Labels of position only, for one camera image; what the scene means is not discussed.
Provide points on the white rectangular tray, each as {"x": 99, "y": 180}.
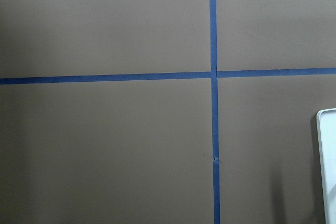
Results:
{"x": 326, "y": 139}

